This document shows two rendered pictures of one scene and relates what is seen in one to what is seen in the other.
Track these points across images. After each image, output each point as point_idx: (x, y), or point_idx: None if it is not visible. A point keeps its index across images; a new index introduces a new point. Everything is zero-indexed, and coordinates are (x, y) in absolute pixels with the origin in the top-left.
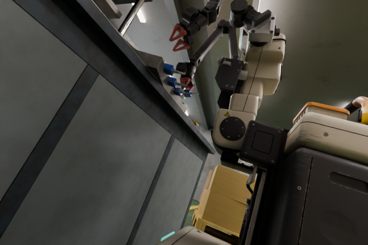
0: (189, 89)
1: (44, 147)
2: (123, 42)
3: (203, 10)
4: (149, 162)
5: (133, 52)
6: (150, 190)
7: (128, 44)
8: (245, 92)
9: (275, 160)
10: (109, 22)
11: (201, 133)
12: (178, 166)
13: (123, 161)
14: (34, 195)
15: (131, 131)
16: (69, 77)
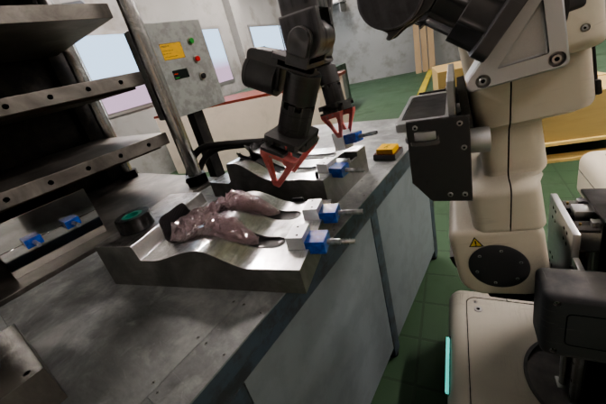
0: (349, 119)
1: None
2: (234, 358)
3: (292, 66)
4: (366, 281)
5: (256, 327)
6: (385, 289)
7: (241, 344)
8: (496, 166)
9: None
10: (193, 400)
11: (408, 150)
12: (399, 215)
13: (342, 337)
14: None
15: (326, 316)
16: None
